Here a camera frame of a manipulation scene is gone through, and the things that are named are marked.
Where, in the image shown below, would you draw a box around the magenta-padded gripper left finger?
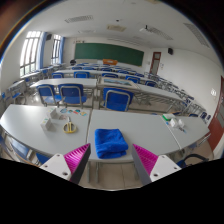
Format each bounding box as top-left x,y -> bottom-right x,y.
39,143 -> 92,185

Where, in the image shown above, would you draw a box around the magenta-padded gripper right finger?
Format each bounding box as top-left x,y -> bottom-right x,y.
130,143 -> 182,187

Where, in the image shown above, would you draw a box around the blue terry towel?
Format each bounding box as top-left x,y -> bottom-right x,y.
94,128 -> 130,160

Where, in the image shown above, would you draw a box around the black chair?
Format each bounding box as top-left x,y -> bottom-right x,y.
176,153 -> 205,169

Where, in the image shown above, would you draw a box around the small white box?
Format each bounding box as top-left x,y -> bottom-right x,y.
40,117 -> 56,132
48,108 -> 61,121

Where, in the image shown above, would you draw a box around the blue classroom chair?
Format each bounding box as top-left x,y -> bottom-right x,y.
58,83 -> 88,108
36,84 -> 63,106
102,87 -> 135,113
9,138 -> 35,162

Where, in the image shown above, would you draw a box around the dark red door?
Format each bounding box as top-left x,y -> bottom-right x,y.
207,75 -> 224,153

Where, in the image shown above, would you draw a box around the grey classroom desk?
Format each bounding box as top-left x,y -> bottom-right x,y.
29,78 -> 98,90
97,76 -> 142,92

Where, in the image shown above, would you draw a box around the group of blue chairs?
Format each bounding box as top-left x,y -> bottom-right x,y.
39,62 -> 213,123

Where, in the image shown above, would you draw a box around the brown door with window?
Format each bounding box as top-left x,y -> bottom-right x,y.
150,51 -> 162,76

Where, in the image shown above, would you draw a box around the orange lectern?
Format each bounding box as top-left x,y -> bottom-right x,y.
102,59 -> 119,66

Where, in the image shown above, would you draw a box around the blue curtain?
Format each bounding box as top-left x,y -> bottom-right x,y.
37,31 -> 48,70
59,36 -> 66,65

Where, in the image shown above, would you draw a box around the large window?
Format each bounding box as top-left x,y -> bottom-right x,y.
50,34 -> 63,66
19,30 -> 41,77

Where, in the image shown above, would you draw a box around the green chalkboard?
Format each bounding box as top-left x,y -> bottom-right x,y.
74,42 -> 145,67

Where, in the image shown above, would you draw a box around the ceiling projector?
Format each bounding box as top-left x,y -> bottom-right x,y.
139,25 -> 154,34

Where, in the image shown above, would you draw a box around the ceiling air conditioner panel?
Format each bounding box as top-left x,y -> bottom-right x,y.
106,24 -> 128,33

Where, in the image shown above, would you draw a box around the ceiling vent grille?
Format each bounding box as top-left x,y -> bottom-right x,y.
64,14 -> 95,24

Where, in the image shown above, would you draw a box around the yellow-handled scissors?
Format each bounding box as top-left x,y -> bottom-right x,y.
63,116 -> 78,135

